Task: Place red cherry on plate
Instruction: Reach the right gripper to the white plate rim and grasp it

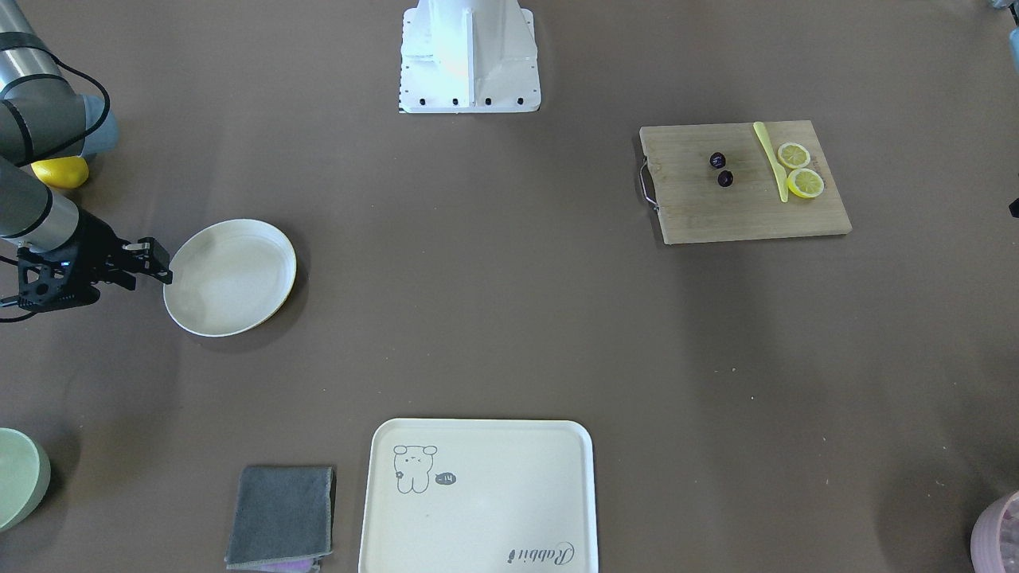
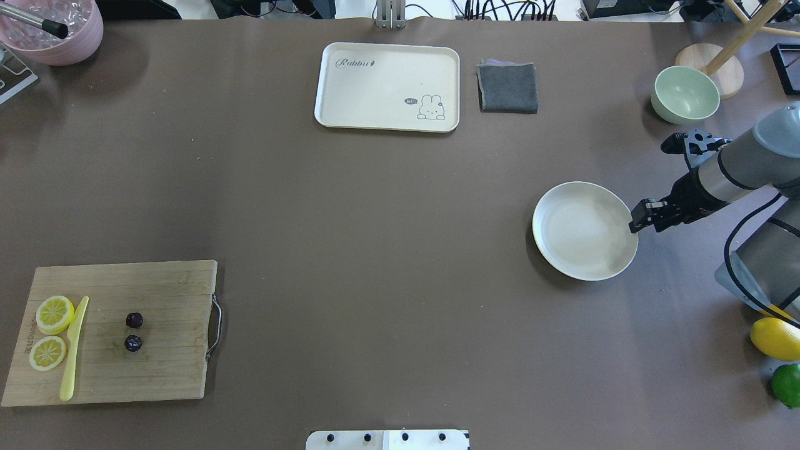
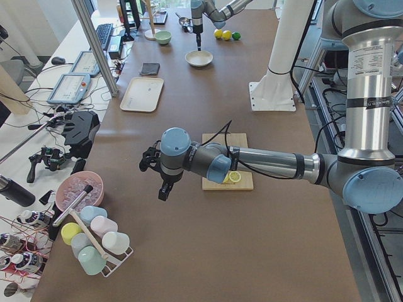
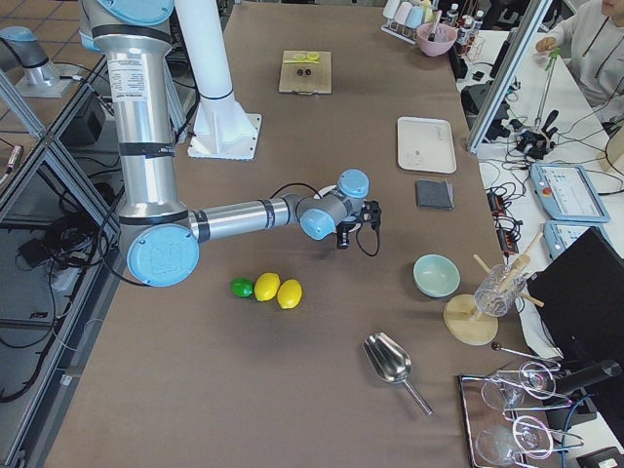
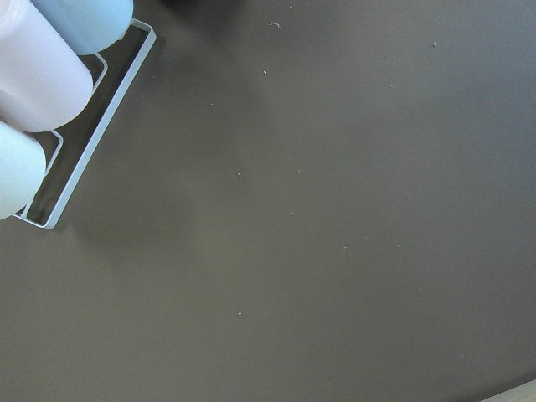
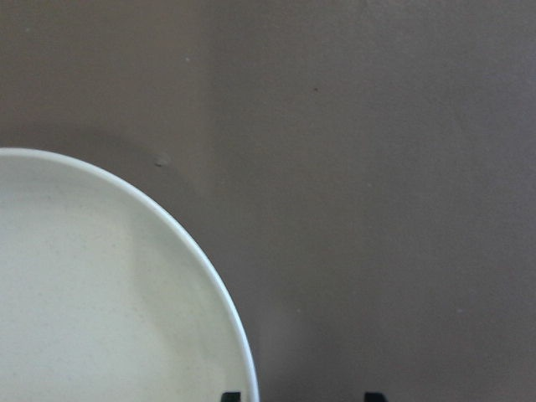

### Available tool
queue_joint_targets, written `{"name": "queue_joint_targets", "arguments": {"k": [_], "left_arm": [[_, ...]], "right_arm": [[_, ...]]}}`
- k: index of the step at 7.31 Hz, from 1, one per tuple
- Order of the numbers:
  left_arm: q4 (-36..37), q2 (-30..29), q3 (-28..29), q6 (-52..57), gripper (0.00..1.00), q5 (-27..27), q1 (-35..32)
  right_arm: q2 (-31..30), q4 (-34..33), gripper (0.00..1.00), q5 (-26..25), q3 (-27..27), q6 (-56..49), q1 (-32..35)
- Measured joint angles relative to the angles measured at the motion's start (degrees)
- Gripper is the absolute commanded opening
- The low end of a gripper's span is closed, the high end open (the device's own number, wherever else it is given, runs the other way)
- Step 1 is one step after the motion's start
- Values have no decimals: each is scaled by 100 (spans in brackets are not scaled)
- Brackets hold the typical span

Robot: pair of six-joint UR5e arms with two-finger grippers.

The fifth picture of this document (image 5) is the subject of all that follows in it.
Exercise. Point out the pink pastel cup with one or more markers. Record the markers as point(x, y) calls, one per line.
point(44, 84)

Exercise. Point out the white cup rack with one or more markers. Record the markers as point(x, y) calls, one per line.
point(69, 148)

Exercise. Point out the mint pastel cup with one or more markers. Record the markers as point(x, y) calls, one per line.
point(23, 165)

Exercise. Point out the blue pastel cup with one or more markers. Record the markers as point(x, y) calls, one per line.
point(88, 27)

